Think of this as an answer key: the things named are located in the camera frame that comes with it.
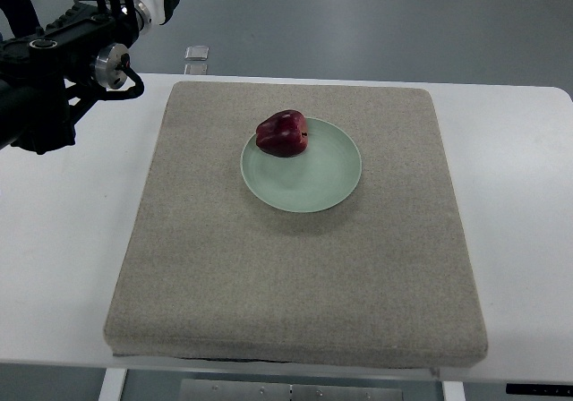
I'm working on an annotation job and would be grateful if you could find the floor outlet cover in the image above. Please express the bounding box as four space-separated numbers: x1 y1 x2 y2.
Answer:
184 46 210 61
184 63 208 75

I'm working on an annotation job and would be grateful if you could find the light green plate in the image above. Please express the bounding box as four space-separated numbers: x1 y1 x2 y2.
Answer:
240 118 362 213

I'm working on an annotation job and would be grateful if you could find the metal base plate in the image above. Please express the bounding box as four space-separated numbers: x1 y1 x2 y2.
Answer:
178 379 404 401

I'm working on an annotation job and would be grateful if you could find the red apple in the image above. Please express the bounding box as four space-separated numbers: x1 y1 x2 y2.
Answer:
255 109 308 158

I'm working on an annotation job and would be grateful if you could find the lower floor outlet cover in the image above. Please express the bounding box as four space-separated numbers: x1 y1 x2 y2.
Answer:
184 63 208 75

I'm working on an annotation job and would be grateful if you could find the white table leg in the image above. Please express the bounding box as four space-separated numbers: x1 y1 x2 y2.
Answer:
98 368 127 401
441 381 466 401

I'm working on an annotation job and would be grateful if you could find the upper floor outlet cover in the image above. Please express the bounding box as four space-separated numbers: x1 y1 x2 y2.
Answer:
184 46 210 61

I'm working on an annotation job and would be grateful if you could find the white table leg right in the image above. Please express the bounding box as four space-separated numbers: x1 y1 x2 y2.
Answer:
441 381 466 401

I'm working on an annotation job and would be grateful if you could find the black table control panel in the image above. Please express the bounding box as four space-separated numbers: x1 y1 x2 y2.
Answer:
506 383 573 397

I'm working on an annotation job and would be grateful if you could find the grey fabric cushion mat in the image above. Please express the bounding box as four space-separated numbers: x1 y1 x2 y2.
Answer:
104 81 488 368

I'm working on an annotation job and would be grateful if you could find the white table leg left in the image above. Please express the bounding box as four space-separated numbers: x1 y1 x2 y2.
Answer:
98 368 127 401

